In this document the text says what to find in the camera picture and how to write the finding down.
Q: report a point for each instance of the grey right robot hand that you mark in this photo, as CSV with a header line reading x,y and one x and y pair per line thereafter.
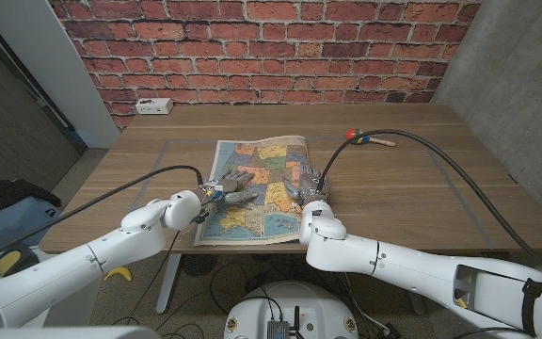
x,y
311,186

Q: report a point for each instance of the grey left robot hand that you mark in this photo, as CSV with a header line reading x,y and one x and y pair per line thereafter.
x,y
226,188

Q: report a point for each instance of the printed United States map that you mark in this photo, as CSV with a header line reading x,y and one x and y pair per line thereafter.
x,y
271,160

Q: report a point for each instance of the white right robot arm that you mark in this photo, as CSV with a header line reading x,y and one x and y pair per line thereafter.
x,y
417,278

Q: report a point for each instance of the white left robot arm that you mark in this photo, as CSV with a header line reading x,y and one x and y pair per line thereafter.
x,y
87,259

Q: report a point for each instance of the colourful striped wooden maraca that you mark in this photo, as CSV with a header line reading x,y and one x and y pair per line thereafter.
x,y
352,135

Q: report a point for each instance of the black floor fan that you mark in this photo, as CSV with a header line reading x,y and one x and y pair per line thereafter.
x,y
199,265

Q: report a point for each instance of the white power outlet box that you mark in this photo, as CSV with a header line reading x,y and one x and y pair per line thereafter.
x,y
153,106

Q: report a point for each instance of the white table leg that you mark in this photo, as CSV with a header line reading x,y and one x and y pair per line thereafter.
x,y
166,287

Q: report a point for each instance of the white robot torso base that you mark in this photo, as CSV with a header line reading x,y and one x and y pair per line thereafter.
x,y
318,311

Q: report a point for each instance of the yellow banana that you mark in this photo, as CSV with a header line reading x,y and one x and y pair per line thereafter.
x,y
119,273

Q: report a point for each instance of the black antenna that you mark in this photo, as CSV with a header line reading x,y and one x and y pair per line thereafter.
x,y
297,322

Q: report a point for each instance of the red brick printed backdrop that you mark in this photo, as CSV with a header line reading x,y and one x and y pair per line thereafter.
x,y
261,52

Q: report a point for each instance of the grey electronics box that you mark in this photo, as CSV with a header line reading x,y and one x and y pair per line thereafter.
x,y
276,329

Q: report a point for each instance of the blue plastic bin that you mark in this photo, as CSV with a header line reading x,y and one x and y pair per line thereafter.
x,y
7,226

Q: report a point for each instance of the black cloth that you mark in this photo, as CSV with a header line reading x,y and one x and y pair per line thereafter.
x,y
3,193

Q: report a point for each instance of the black and yellow foot pedal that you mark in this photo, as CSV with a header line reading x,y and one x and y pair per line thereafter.
x,y
10,261

